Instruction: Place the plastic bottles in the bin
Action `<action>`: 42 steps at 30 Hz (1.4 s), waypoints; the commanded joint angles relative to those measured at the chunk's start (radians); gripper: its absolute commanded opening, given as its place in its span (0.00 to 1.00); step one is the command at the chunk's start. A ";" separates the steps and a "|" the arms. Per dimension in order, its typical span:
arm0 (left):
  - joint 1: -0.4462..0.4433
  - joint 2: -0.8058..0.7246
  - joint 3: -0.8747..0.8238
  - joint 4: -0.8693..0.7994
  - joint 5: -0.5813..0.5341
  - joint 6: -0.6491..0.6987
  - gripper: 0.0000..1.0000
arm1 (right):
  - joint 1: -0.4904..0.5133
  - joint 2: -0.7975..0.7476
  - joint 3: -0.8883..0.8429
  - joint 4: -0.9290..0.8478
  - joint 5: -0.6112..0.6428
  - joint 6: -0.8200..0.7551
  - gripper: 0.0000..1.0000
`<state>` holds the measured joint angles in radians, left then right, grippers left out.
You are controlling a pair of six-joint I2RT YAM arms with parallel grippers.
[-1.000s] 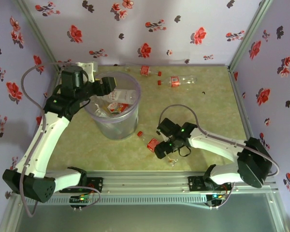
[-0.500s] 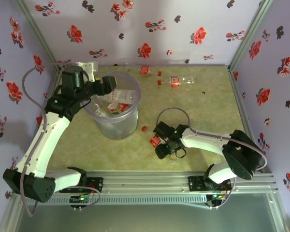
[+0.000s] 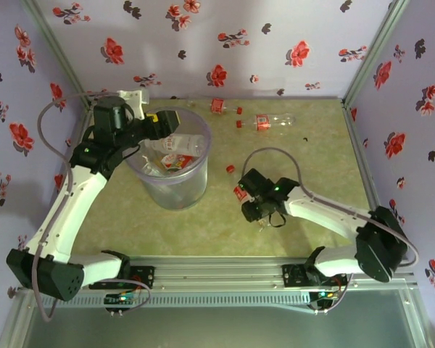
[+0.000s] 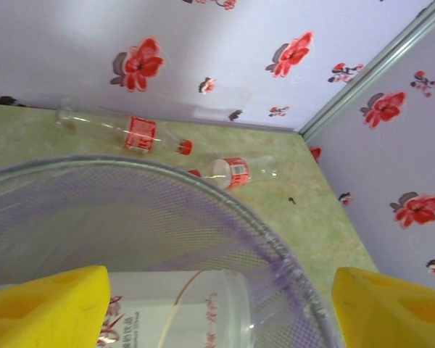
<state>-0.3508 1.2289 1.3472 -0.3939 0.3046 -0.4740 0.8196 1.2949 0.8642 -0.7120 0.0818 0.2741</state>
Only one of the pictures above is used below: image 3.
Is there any aluminium mounting rail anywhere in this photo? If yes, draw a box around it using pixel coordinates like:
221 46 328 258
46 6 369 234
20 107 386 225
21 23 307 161
21 255 420 291

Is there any clear bottle white red-text label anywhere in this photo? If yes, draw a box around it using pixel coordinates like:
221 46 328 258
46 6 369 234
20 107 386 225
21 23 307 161
144 133 207 154

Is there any small green circuit board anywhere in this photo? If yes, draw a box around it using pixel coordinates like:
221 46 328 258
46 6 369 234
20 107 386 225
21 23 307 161
104 292 138 306
309 289 341 302

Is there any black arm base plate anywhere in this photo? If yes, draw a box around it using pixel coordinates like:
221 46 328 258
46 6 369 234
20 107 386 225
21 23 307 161
89 264 157 291
281 263 349 290

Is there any aluminium frame corner post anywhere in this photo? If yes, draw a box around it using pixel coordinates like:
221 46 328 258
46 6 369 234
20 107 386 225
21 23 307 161
20 0 95 108
342 0 411 107

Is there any grey slotted cable duct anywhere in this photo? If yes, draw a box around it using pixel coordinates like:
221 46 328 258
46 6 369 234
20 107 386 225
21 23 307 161
32 295 315 309

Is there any aluminium frame leg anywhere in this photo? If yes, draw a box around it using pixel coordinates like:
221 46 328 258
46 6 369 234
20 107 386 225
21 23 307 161
402 288 435 348
0 289 36 348

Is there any thin grey base cable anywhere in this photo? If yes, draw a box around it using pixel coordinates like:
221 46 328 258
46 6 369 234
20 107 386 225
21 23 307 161
108 270 152 317
310 275 357 315

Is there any aluminium side rail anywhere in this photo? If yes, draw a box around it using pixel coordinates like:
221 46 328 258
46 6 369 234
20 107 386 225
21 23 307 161
342 103 418 287
39 103 97 264

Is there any clear cola bottle red label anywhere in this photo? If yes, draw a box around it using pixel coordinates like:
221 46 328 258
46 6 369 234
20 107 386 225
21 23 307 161
234 113 297 132
186 94 244 117
225 165 268 231

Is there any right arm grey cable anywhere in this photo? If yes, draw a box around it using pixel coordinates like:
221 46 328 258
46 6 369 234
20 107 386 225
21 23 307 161
241 146 421 269

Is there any clear plastic bin purple rim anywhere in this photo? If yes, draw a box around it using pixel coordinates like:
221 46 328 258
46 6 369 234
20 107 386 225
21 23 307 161
125 106 213 210

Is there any clear bottle green white label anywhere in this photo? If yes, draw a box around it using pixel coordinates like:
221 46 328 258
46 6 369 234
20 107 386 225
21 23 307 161
161 152 195 171

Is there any thin black cable loop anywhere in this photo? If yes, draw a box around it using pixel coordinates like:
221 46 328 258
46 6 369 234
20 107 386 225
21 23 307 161
267 211 288 229

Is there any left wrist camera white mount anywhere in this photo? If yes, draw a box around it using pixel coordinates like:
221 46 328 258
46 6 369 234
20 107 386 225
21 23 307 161
115 89 151 121

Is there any brushed metal panel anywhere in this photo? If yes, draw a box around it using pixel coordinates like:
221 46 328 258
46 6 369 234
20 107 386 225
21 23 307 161
17 306 427 348

